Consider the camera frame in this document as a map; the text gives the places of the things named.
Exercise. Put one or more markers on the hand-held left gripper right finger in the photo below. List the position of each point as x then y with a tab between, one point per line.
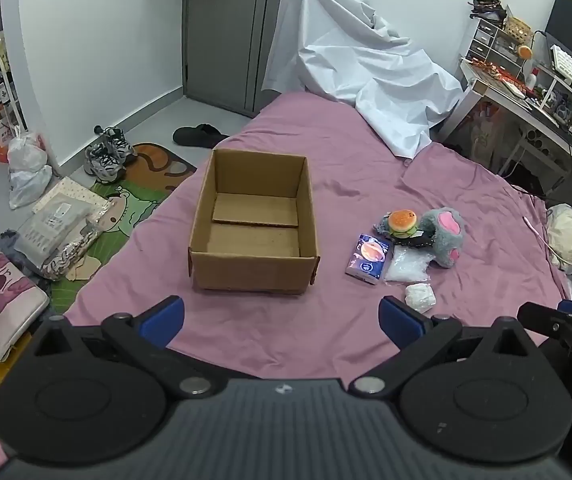
401	325

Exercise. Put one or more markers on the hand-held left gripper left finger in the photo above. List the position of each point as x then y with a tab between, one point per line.
165	317

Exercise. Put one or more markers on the white soft wad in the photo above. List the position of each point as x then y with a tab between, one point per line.
420	296

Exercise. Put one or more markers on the clear plastic bag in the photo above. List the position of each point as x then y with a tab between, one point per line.
408	265

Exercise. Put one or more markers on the blue pink tissue pack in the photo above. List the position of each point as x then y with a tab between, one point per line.
368	257

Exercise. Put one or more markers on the grey pink plush toy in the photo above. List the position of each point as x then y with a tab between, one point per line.
442	247

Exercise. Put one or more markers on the hamburger plush toy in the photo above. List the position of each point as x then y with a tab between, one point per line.
402	221

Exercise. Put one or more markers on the brown cardboard box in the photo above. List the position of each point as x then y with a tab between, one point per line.
256	240

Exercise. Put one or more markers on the cartoon floor rug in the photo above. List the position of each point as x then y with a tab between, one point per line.
130	200

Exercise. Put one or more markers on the grey mailer package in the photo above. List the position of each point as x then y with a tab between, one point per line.
50	232

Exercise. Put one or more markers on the pink bed sheet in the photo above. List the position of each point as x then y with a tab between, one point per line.
366	175

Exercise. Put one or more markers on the beige patterned package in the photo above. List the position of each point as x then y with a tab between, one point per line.
73	192

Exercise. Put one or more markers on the pink bear cushion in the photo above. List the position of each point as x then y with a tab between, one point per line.
0	300

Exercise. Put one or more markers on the black slipper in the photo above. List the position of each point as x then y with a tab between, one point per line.
213	130
190	138

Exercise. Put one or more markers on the white plastic bags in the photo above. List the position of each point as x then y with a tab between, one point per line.
25	165

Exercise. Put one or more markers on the white desk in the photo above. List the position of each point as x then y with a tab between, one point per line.
516	105

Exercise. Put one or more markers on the orange cardboard box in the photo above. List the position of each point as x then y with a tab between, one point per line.
0	135

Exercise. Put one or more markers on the white sheet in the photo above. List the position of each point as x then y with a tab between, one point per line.
346	60

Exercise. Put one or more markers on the white shelf rack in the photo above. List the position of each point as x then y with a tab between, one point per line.
8	90

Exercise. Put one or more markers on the small drawer organizer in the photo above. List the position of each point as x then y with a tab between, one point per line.
488	42

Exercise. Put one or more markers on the wicker basket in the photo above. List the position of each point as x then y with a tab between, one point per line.
517	29

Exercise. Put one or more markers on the grey door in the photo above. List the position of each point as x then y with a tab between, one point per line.
225	30

